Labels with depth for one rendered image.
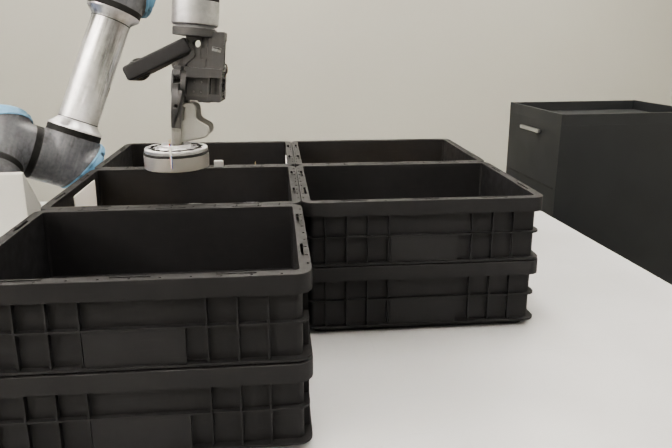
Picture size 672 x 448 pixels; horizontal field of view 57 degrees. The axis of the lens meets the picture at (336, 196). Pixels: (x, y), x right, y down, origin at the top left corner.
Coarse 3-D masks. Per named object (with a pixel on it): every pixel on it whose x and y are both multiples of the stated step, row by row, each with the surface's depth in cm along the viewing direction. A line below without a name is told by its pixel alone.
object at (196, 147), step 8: (160, 144) 105; (192, 144) 104; (200, 144) 104; (144, 152) 100; (152, 152) 98; (160, 152) 98; (168, 152) 98; (176, 152) 98; (184, 152) 98; (192, 152) 99; (200, 152) 100
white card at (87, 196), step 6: (90, 186) 116; (78, 192) 109; (84, 192) 112; (90, 192) 116; (78, 198) 109; (84, 198) 112; (90, 198) 116; (96, 198) 120; (78, 204) 109; (84, 204) 112; (90, 204) 116; (96, 204) 120
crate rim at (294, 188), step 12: (120, 168) 123; (132, 168) 123; (144, 168) 123; (204, 168) 124; (216, 168) 124; (228, 168) 124; (240, 168) 124; (252, 168) 125; (264, 168) 125; (276, 168) 125; (288, 168) 123; (84, 180) 113; (60, 192) 105; (72, 192) 106; (48, 204) 97; (156, 204) 97; (168, 204) 97; (180, 204) 97; (192, 204) 97; (204, 204) 97; (216, 204) 97; (228, 204) 97; (240, 204) 97; (252, 204) 97; (300, 204) 99
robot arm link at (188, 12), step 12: (180, 0) 98; (192, 0) 97; (204, 0) 98; (180, 12) 98; (192, 12) 98; (204, 12) 98; (216, 12) 100; (180, 24) 99; (192, 24) 98; (204, 24) 99; (216, 24) 101
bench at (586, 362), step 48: (576, 240) 152; (576, 288) 124; (624, 288) 124; (336, 336) 104; (384, 336) 104; (432, 336) 104; (480, 336) 104; (528, 336) 104; (576, 336) 104; (624, 336) 104; (336, 384) 90; (384, 384) 90; (432, 384) 90; (480, 384) 90; (528, 384) 90; (576, 384) 90; (624, 384) 90; (336, 432) 79; (384, 432) 79; (432, 432) 79; (480, 432) 79; (528, 432) 79; (576, 432) 79; (624, 432) 79
